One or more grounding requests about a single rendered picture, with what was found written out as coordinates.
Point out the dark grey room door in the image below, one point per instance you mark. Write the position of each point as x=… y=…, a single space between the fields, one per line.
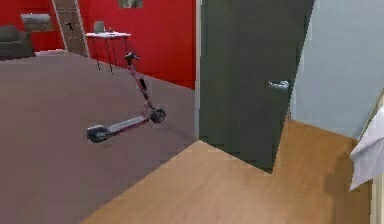
x=243 y=73

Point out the pink and grey kick scooter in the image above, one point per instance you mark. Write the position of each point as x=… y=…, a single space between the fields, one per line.
x=128 y=124

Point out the white table with black legs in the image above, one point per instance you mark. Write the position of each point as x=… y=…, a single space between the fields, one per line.
x=108 y=35

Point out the grey laptop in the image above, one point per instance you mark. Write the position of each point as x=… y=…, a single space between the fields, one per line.
x=99 y=26

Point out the brown room door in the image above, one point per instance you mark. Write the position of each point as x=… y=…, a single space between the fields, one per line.
x=71 y=33

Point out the grey window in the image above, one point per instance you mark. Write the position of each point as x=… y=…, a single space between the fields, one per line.
x=37 y=22

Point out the white bed sheet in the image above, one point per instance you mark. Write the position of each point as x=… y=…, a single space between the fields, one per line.
x=370 y=150

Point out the dark grey sofa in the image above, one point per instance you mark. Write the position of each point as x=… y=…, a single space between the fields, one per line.
x=15 y=43

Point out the framed wall picture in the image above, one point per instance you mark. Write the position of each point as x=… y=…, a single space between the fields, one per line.
x=130 y=3

